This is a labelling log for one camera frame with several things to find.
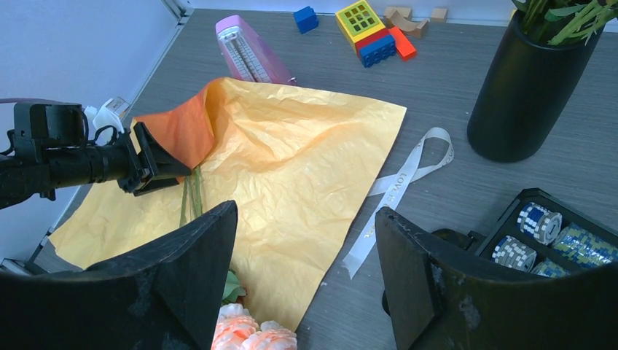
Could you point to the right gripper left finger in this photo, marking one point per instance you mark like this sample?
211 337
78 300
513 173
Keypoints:
165 294

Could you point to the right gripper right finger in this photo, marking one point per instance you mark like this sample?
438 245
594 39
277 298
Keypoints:
439 296

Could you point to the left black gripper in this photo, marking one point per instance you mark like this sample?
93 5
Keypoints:
51 150

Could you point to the orange flower bouquet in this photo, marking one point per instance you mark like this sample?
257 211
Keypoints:
235 328

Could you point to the orange yellow wrapping paper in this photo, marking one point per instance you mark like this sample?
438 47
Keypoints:
298 162

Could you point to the cream printed ribbon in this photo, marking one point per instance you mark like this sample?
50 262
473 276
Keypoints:
391 190

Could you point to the black vase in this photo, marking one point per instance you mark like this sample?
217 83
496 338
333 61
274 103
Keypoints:
525 91

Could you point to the pink flowers in vase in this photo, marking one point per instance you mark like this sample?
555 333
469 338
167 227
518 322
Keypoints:
562 22

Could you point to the black poker chip case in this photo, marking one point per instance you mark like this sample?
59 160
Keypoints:
538 243

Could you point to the pink metronome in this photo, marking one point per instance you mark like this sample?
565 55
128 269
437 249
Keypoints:
247 55

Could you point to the blue toy block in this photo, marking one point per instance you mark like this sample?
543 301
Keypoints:
306 19

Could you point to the yellow toy block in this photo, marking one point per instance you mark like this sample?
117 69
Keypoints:
358 21

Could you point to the red blue toy blocks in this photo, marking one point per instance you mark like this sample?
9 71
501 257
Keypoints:
383 44

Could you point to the wooden toy pieces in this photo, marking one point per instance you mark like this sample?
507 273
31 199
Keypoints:
401 18

